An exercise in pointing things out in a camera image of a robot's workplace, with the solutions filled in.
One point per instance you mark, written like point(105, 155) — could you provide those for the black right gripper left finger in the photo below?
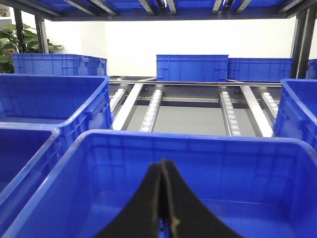
point(140, 217)

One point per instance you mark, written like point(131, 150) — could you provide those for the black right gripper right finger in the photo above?
point(183, 214)

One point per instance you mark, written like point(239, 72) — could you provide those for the large blue crate right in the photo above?
point(259, 187)

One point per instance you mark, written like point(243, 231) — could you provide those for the large blue crate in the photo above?
point(27, 154)
point(259, 187)

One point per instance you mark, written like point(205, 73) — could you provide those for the white roller track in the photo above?
point(150, 118)

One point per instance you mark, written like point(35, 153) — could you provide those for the large blue crate left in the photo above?
point(27, 154)

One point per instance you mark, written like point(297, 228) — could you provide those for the blue crate rear left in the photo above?
point(73, 104)

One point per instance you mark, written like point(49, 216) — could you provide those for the blue crate right edge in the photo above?
point(297, 111)

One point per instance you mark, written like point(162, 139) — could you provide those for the blue crate far centre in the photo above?
point(192, 68)

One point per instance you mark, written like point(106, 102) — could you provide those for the blue crate far right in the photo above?
point(259, 69)

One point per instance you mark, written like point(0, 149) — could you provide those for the blue crate rear right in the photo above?
point(58, 64)

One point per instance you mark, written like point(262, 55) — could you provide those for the green potted plant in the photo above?
point(10, 44)

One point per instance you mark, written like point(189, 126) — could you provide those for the white guide rail left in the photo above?
point(125, 113)

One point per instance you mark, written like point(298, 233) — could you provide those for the white guide rail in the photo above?
point(125, 113)
point(261, 121)

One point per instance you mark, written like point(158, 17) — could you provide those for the white guide rail right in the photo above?
point(261, 121)

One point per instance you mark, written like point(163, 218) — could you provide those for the dark upper shelf frame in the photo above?
point(146, 10)

